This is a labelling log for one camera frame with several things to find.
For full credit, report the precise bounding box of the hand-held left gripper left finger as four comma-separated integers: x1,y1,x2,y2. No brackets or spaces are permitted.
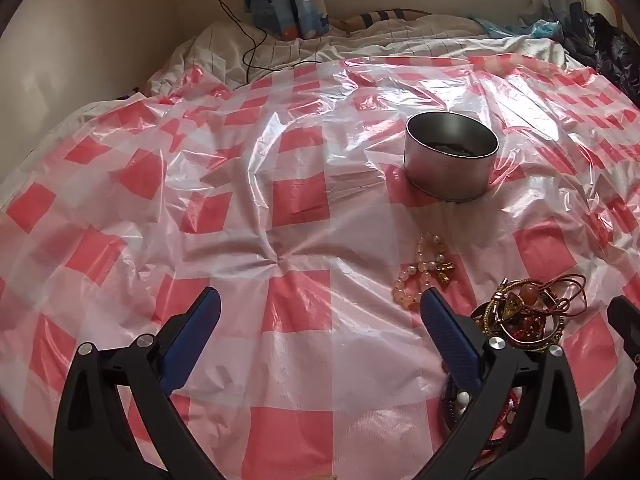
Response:
52,287,223,480

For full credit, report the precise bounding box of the blue printed curtain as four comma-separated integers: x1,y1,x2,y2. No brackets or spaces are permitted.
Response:
244,0,331,41

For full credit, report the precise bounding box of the round metal tin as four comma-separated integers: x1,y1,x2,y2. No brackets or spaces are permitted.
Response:
404,112,500,202

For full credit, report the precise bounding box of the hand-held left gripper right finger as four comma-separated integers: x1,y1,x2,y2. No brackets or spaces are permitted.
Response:
420,287,586,480

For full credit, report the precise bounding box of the red white checked plastic sheet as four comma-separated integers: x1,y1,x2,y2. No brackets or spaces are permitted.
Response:
0,52,640,480

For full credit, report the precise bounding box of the striped pillow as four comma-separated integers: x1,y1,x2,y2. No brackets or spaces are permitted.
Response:
330,8,436,36

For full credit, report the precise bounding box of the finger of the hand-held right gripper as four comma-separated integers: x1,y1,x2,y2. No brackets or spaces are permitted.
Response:
606,296,640,366

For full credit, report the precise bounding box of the pile of mixed jewelry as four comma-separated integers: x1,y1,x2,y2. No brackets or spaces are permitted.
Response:
442,274,588,461

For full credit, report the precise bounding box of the black cable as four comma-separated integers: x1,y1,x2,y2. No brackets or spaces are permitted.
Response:
207,0,268,83

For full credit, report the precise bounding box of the black plastic bag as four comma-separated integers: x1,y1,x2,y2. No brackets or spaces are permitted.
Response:
565,10,640,106

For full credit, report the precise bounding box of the black braided bracelet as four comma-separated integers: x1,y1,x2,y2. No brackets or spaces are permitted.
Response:
477,435,508,460

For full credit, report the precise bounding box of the blue plastic bag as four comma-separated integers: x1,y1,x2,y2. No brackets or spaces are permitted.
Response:
472,17,563,41

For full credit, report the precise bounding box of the white striped bedsheet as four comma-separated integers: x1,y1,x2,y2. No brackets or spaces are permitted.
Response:
80,12,571,111

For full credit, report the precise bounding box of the pink pearl bracelet gold cross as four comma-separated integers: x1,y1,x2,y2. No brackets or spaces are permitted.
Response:
394,232,458,311

